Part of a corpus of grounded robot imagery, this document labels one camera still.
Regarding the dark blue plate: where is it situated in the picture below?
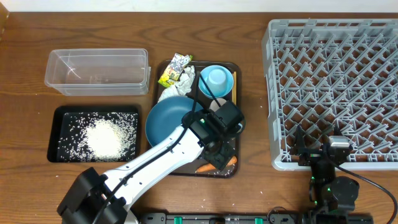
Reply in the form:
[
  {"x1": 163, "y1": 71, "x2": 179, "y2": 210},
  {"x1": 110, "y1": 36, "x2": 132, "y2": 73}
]
[{"x1": 146, "y1": 96, "x2": 193, "y2": 147}]

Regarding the light blue bowl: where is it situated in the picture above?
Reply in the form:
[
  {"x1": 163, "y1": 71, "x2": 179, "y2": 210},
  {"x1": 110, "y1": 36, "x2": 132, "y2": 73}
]
[{"x1": 199, "y1": 65, "x2": 234, "y2": 98}]

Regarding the green foil snack wrapper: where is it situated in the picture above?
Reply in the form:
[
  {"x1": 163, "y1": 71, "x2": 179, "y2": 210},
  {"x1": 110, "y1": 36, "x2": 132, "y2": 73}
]
[{"x1": 158, "y1": 53, "x2": 193, "y2": 88}]

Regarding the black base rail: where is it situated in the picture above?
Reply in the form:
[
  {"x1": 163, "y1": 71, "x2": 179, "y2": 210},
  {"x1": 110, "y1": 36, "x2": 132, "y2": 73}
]
[{"x1": 139, "y1": 212, "x2": 374, "y2": 224}]

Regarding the pile of white rice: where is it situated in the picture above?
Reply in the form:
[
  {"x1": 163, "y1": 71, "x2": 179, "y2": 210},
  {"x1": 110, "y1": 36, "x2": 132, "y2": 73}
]
[{"x1": 55, "y1": 112, "x2": 138, "y2": 162}]

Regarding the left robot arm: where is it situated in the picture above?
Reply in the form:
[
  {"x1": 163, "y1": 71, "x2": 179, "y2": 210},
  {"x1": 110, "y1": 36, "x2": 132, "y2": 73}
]
[{"x1": 57, "y1": 101, "x2": 244, "y2": 223}]

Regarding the clear plastic bin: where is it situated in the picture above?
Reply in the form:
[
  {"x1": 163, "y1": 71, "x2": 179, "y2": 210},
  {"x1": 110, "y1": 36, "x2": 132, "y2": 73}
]
[{"x1": 44, "y1": 49, "x2": 150, "y2": 96}]

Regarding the black plastic tray bin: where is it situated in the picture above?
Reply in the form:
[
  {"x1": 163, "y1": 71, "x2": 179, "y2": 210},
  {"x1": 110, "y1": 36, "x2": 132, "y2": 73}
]
[{"x1": 47, "y1": 105, "x2": 141, "y2": 162}]

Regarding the wooden chopstick left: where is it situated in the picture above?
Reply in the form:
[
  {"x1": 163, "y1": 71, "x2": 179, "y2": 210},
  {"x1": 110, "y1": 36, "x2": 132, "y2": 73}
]
[{"x1": 231, "y1": 72, "x2": 236, "y2": 104}]

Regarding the white tissue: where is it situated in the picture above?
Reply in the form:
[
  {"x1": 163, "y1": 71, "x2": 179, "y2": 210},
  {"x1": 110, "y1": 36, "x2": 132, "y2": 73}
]
[{"x1": 158, "y1": 65, "x2": 195, "y2": 102}]

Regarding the orange carrot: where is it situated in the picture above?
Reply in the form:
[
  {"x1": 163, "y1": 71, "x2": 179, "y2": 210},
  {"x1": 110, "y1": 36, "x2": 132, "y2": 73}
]
[{"x1": 195, "y1": 156, "x2": 238, "y2": 173}]

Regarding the white cup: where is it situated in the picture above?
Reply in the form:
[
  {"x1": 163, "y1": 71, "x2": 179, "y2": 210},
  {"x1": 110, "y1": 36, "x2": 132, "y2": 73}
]
[{"x1": 209, "y1": 98, "x2": 226, "y2": 112}]

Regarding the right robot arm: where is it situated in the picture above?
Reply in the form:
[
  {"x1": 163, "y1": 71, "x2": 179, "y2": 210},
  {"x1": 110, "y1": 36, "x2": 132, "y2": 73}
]
[{"x1": 291, "y1": 126, "x2": 359, "y2": 223}]

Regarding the grey dishwasher rack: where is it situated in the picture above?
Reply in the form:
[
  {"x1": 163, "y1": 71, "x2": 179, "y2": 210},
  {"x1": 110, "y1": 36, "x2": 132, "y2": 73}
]
[{"x1": 262, "y1": 19, "x2": 397, "y2": 171}]

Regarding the wooden chopstick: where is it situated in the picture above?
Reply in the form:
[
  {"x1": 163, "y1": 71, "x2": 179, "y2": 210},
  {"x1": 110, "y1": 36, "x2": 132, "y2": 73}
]
[
  {"x1": 232, "y1": 72, "x2": 238, "y2": 104},
  {"x1": 231, "y1": 72, "x2": 236, "y2": 104}
]

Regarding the brown serving tray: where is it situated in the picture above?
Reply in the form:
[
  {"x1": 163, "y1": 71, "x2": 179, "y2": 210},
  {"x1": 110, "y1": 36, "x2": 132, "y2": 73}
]
[{"x1": 145, "y1": 60, "x2": 242, "y2": 179}]

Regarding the wooden chopstick right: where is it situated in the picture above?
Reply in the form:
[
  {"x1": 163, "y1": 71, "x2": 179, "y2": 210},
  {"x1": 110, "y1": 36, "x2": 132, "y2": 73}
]
[{"x1": 232, "y1": 72, "x2": 238, "y2": 104}]

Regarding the light blue cup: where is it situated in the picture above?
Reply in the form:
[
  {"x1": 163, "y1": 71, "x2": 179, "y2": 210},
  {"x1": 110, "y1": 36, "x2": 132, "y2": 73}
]
[{"x1": 206, "y1": 68, "x2": 227, "y2": 95}]

